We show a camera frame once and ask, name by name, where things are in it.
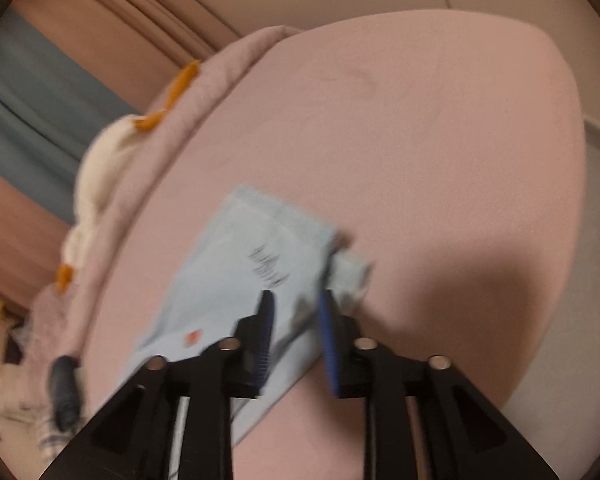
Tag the blue-grey curtain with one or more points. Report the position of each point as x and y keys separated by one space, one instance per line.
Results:
x=25 y=110

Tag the pink curtain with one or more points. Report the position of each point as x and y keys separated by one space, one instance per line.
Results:
x=130 y=25

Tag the bed with pink sheet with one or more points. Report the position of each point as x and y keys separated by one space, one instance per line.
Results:
x=405 y=160

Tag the white goose plush toy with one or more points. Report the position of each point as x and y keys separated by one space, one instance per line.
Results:
x=102 y=165

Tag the light blue pants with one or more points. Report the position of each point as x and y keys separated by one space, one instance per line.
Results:
x=220 y=270

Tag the lilac quilt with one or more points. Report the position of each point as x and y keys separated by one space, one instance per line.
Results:
x=180 y=130

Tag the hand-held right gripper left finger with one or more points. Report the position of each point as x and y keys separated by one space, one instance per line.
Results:
x=265 y=330

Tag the dark blue folded jeans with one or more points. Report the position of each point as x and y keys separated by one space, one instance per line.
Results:
x=65 y=390

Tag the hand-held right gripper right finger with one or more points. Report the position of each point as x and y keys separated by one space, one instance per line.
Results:
x=327 y=340

